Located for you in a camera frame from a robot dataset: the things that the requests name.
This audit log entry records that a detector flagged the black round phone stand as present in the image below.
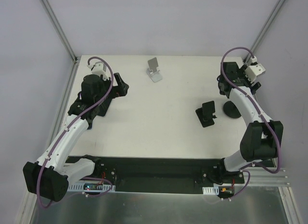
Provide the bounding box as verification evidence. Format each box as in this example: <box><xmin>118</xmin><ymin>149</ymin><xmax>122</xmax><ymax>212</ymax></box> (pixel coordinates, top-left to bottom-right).
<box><xmin>223</xmin><ymin>101</ymin><xmax>241</xmax><ymax>119</ymax></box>

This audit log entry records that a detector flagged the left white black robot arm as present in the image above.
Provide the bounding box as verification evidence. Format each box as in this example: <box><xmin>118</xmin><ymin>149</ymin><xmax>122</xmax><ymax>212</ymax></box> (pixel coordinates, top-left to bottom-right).
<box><xmin>23</xmin><ymin>73</ymin><xmax>129</xmax><ymax>202</ymax></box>

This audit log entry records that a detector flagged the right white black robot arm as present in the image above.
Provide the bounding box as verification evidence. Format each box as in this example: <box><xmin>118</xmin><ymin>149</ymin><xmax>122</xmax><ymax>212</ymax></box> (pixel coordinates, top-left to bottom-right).
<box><xmin>217</xmin><ymin>62</ymin><xmax>283</xmax><ymax>183</ymax></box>

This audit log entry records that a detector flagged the black stand left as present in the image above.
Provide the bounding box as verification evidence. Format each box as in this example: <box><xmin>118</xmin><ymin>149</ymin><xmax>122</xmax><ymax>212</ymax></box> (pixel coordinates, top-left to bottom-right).
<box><xmin>94</xmin><ymin>96</ymin><xmax>112</xmax><ymax>117</ymax></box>

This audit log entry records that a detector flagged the silver phone stand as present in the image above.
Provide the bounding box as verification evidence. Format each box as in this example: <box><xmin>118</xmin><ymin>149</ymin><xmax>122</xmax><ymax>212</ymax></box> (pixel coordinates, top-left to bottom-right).
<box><xmin>146</xmin><ymin>57</ymin><xmax>163</xmax><ymax>83</ymax></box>

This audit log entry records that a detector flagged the black folding phone stand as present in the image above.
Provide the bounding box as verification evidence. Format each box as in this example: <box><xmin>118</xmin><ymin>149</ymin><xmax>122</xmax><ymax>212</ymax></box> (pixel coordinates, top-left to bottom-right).
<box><xmin>195</xmin><ymin>101</ymin><xmax>217</xmax><ymax>128</ymax></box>

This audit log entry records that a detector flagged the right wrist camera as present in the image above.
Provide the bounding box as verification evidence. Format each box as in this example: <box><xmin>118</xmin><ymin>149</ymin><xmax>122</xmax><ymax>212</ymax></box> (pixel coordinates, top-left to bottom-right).
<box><xmin>244</xmin><ymin>57</ymin><xmax>266</xmax><ymax>83</ymax></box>

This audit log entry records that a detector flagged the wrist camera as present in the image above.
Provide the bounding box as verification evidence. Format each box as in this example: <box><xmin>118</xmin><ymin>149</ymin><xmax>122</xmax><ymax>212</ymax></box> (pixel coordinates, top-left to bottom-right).
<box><xmin>244</xmin><ymin>57</ymin><xmax>266</xmax><ymax>83</ymax></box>
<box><xmin>88</xmin><ymin>61</ymin><xmax>109</xmax><ymax>81</ymax></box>

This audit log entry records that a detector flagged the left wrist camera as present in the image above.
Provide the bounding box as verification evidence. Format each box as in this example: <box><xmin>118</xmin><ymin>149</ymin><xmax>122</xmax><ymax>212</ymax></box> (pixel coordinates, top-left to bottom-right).
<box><xmin>88</xmin><ymin>61</ymin><xmax>109</xmax><ymax>81</ymax></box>

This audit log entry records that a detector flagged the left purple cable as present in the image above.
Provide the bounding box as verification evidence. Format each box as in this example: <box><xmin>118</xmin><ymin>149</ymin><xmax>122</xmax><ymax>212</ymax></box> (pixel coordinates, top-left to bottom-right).
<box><xmin>38</xmin><ymin>56</ymin><xmax>114</xmax><ymax>208</ymax></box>

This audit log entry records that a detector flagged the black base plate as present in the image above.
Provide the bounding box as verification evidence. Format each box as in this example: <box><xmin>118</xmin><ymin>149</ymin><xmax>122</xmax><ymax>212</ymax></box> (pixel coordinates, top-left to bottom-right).
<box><xmin>67</xmin><ymin>156</ymin><xmax>276</xmax><ymax>194</ymax></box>

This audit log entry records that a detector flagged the aluminium rail right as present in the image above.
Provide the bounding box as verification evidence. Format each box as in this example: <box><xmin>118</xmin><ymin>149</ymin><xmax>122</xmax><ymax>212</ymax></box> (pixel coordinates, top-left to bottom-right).
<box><xmin>246</xmin><ymin>167</ymin><xmax>291</xmax><ymax>187</ymax></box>

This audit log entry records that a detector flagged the right aluminium frame post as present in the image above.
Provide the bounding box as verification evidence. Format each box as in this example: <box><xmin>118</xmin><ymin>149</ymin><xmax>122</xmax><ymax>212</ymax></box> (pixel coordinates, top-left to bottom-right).
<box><xmin>250</xmin><ymin>0</ymin><xmax>287</xmax><ymax>53</ymax></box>

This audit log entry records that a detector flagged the aluminium frame post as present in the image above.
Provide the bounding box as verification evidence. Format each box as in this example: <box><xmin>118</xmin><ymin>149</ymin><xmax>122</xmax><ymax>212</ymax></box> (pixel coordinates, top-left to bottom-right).
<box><xmin>40</xmin><ymin>0</ymin><xmax>78</xmax><ymax>64</ymax></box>
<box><xmin>250</xmin><ymin>0</ymin><xmax>287</xmax><ymax>53</ymax></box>

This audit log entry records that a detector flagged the left white cable duct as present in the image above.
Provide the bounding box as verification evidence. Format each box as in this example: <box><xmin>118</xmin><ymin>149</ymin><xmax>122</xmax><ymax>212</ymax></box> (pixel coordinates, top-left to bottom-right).
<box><xmin>67</xmin><ymin>183</ymin><xmax>116</xmax><ymax>193</ymax></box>

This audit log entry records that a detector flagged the white cable duct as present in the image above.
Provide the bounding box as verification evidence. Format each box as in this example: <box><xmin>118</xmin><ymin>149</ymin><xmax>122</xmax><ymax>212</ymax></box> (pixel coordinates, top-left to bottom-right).
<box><xmin>67</xmin><ymin>183</ymin><xmax>116</xmax><ymax>193</ymax></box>
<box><xmin>202</xmin><ymin>186</ymin><xmax>219</xmax><ymax>196</ymax></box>

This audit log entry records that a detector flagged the left aluminium frame post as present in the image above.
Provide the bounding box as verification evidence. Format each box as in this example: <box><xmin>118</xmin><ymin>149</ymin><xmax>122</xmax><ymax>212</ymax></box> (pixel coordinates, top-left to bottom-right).
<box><xmin>40</xmin><ymin>0</ymin><xmax>78</xmax><ymax>64</ymax></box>

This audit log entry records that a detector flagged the right white cable duct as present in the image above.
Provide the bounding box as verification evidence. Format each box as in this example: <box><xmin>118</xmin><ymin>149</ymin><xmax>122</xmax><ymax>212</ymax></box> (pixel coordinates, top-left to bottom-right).
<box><xmin>202</xmin><ymin>186</ymin><xmax>219</xmax><ymax>196</ymax></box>

